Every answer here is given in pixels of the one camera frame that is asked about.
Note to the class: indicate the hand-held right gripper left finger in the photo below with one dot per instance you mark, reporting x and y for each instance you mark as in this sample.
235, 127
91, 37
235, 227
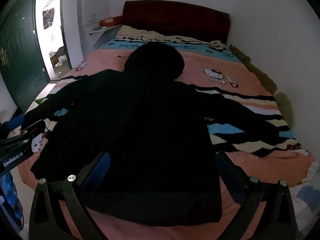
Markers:
100, 165

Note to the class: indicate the dark hanging garment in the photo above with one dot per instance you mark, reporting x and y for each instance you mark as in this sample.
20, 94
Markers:
48, 15

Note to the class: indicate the printed cartoon blanket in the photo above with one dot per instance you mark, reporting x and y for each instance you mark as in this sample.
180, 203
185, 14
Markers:
225, 62

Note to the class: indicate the white wall shelf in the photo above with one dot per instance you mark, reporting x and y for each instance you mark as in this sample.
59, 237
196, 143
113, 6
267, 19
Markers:
101, 30

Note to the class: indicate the dark green door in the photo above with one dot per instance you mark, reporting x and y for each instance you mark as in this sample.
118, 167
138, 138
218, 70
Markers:
20, 55

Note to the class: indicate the orange box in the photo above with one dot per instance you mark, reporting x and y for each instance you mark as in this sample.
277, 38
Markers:
110, 21

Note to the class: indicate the blue patterned cloth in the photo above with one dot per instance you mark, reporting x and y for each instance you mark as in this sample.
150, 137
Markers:
10, 200

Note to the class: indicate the black hoodie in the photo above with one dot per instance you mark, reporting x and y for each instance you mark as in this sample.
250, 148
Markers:
140, 120

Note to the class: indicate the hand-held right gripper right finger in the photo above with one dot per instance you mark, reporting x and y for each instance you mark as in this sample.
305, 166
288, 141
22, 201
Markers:
228, 173

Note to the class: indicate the olive green cushion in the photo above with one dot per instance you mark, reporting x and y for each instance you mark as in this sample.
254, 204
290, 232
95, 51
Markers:
285, 106

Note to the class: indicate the dark red headboard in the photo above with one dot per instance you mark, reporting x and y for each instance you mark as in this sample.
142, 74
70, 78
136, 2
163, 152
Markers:
180, 17

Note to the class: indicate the white and blue cloth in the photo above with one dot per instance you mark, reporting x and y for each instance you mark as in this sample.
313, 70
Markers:
306, 195

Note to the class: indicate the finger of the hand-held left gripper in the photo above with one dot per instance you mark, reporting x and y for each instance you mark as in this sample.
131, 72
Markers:
15, 122
33, 128

